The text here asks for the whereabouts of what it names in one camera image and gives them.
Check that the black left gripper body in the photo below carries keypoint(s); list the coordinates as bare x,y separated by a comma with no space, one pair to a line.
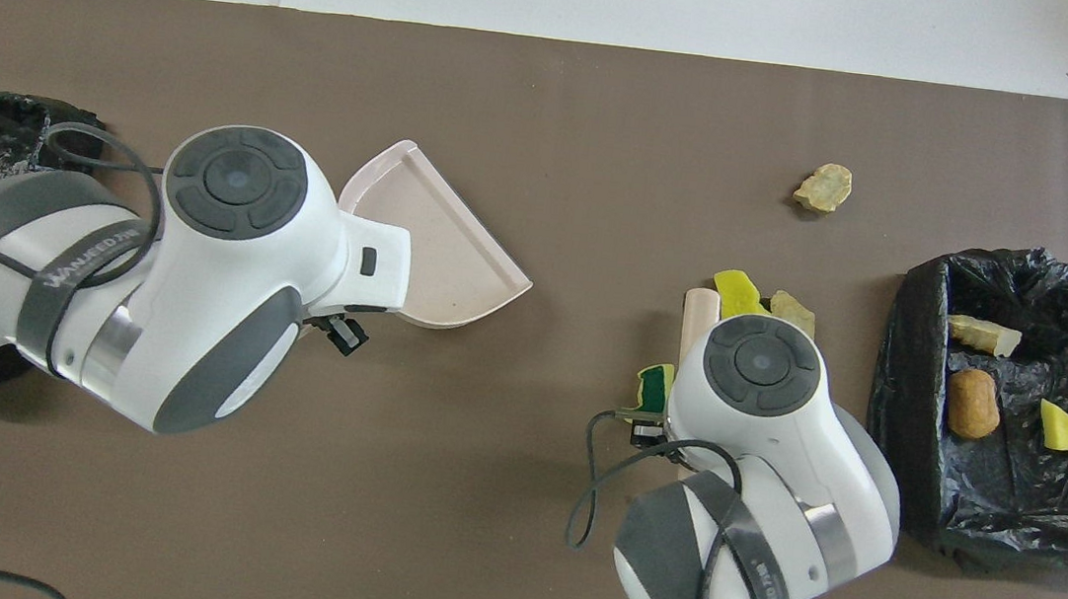
323,325

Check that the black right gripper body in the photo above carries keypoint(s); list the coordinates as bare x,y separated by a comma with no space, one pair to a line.
649,433

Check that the yellow sponge with green back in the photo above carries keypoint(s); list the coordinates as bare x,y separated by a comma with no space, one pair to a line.
654,389

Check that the beige plastic dustpan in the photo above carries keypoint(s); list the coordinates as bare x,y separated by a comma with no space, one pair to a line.
430,249

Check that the beige hand brush black bristles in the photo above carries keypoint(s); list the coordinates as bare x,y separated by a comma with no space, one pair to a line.
698,322

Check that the yellow sponge piece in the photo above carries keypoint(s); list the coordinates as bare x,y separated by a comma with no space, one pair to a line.
738,294

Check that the beige foam chunk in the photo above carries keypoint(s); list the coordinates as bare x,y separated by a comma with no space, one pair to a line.
796,312

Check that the tan croissant piece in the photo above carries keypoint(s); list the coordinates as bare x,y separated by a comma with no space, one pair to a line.
824,187

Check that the brown bread roll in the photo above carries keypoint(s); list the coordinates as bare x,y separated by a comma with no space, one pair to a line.
974,404

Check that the pale flaky pastry piece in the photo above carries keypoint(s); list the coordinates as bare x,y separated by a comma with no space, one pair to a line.
984,336

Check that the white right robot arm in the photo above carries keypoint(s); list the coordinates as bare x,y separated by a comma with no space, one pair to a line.
778,434

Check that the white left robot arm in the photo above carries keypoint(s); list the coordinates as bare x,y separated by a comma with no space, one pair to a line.
228,287

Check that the bin lined with black bag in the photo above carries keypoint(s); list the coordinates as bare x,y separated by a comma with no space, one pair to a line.
1019,499

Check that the brown table mat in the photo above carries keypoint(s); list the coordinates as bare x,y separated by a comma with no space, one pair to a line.
475,482

